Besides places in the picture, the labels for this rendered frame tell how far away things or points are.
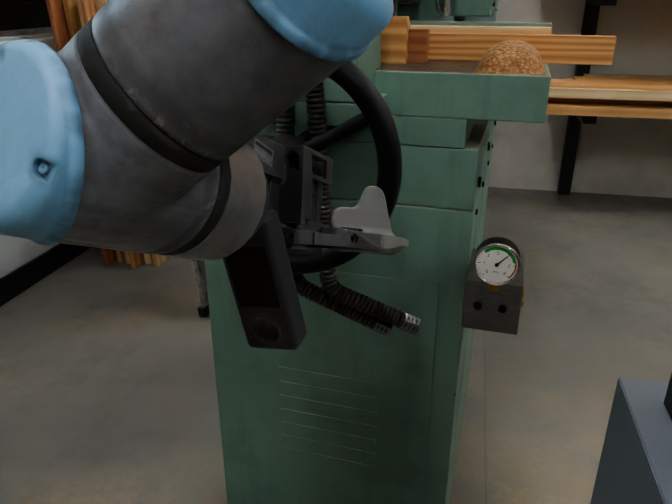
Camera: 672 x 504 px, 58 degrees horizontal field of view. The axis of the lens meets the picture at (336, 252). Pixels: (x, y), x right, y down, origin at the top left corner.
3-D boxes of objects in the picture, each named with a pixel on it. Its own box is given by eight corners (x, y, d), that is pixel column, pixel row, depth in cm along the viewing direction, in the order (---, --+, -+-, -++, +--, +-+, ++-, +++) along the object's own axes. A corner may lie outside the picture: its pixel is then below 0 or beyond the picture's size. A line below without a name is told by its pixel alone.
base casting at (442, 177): (194, 186, 97) (188, 129, 94) (308, 120, 148) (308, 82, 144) (476, 212, 86) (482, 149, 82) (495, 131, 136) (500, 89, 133)
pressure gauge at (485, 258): (469, 295, 84) (474, 241, 80) (471, 283, 87) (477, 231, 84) (516, 301, 82) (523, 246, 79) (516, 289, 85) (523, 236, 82)
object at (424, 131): (202, 131, 93) (200, 105, 91) (256, 108, 112) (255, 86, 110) (464, 148, 83) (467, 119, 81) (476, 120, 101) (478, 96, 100)
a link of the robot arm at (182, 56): (298, -150, 31) (136, 11, 35) (257, -205, 21) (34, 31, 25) (405, 4, 34) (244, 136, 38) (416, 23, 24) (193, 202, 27)
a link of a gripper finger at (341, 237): (390, 232, 51) (295, 222, 46) (389, 250, 50) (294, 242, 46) (361, 236, 55) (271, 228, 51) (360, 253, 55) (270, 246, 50)
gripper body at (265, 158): (339, 161, 52) (265, 122, 41) (336, 260, 51) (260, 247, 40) (264, 167, 55) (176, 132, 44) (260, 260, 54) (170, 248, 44)
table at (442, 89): (103, 112, 86) (97, 68, 83) (205, 84, 113) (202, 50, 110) (549, 139, 70) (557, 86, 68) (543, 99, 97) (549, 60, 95)
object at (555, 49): (256, 55, 102) (255, 30, 100) (261, 54, 104) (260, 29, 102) (611, 65, 87) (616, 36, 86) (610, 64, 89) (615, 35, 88)
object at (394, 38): (280, 60, 94) (278, 15, 92) (284, 59, 96) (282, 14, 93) (405, 64, 89) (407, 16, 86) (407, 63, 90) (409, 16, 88)
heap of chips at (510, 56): (473, 73, 79) (476, 43, 78) (481, 62, 92) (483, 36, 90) (545, 75, 77) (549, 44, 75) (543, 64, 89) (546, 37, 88)
